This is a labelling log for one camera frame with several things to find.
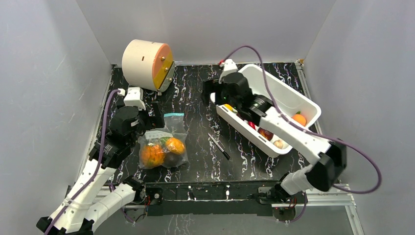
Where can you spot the cream cylindrical container orange lid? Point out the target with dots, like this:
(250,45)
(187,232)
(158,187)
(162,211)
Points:
(148,65)

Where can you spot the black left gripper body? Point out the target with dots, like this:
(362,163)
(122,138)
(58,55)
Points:
(145,124)

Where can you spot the yellow toy lemon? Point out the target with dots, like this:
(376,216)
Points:
(229,107)

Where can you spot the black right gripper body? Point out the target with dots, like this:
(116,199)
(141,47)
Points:
(212,89)

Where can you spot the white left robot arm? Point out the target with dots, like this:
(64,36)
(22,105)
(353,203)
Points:
(78,214)

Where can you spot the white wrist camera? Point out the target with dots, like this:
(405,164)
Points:
(133,96)
(227,66)

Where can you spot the black and silver pen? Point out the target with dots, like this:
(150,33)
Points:
(225,154)

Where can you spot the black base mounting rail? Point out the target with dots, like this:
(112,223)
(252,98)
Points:
(207,198)

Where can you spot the white toy garlic bulb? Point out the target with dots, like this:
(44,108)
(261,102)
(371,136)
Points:
(279,144)

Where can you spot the toy peach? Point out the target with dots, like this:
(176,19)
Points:
(299,118)

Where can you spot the white plastic bin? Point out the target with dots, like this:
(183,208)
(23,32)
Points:
(289,101)

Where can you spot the dark brown toy fruit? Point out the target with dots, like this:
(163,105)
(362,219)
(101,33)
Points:
(172,160)

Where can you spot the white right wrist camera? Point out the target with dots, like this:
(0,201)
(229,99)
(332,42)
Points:
(227,66)

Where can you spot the orange toy pineapple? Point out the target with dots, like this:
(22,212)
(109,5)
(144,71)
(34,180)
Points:
(152,154)

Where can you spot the clear blue zip top bag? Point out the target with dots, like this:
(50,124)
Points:
(174,124)

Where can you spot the toy orange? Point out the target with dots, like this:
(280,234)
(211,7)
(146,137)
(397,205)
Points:
(175,145)

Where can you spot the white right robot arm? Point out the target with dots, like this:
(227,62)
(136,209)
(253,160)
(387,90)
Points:
(327,159)

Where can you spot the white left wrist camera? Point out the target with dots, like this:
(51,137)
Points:
(133,96)

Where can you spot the red toy chili pepper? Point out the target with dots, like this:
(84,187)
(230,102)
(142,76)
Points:
(251,124)

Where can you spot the dark red toy plum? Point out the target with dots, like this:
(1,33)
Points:
(266,134)

